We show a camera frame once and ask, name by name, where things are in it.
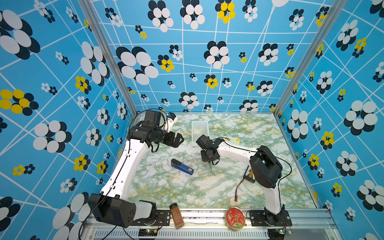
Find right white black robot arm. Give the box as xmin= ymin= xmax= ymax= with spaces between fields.
xmin=196 ymin=135 xmax=283 ymax=216

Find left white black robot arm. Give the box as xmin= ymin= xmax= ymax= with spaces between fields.
xmin=88 ymin=109 xmax=184 ymax=228

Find translucent white plastic bin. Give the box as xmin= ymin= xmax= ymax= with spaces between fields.
xmin=192 ymin=121 xmax=210 ymax=146

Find blue black stapler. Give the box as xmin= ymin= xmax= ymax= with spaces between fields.
xmin=171 ymin=159 xmax=194 ymax=176

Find yellow calculator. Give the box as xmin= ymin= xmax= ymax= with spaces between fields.
xmin=224 ymin=137 xmax=241 ymax=146

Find red round tin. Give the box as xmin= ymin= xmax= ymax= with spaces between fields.
xmin=225 ymin=207 xmax=246 ymax=231

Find brown spice jar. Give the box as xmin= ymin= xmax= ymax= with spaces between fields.
xmin=170 ymin=203 xmax=185 ymax=229

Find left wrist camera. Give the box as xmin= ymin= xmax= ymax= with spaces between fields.
xmin=164 ymin=113 xmax=178 ymax=133

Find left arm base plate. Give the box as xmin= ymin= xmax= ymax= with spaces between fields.
xmin=131 ymin=209 xmax=172 ymax=227

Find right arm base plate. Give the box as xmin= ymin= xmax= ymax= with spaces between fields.
xmin=246 ymin=209 xmax=293 ymax=227

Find aluminium front rail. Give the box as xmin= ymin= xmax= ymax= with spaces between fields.
xmin=81 ymin=209 xmax=342 ymax=240

